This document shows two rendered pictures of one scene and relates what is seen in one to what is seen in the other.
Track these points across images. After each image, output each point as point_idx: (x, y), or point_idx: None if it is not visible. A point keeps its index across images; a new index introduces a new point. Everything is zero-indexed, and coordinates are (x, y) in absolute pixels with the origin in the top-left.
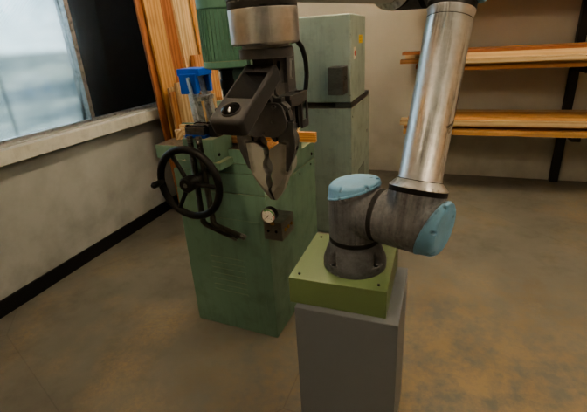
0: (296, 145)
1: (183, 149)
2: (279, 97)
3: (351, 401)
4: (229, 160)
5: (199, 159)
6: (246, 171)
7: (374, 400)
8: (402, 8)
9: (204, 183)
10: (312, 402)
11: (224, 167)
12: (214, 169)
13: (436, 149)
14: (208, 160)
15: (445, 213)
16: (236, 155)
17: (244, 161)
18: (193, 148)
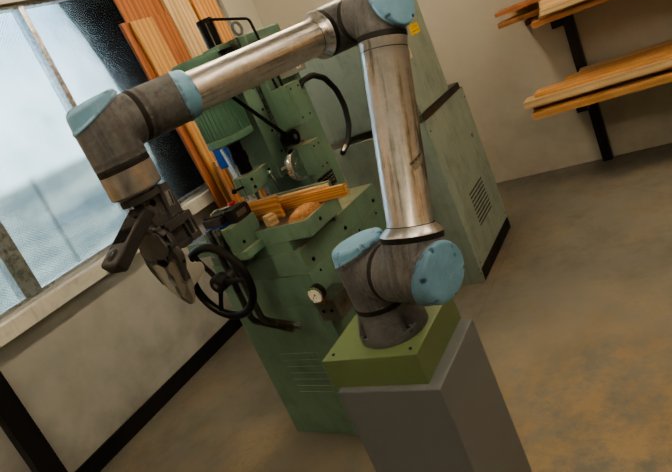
0: (181, 260)
1: (201, 248)
2: (156, 228)
3: None
4: (258, 243)
5: (219, 254)
6: (281, 250)
7: None
8: (340, 51)
9: (234, 278)
10: None
11: (253, 253)
12: (236, 261)
13: (406, 190)
14: (227, 253)
15: (431, 256)
16: (265, 236)
17: (274, 241)
18: (210, 245)
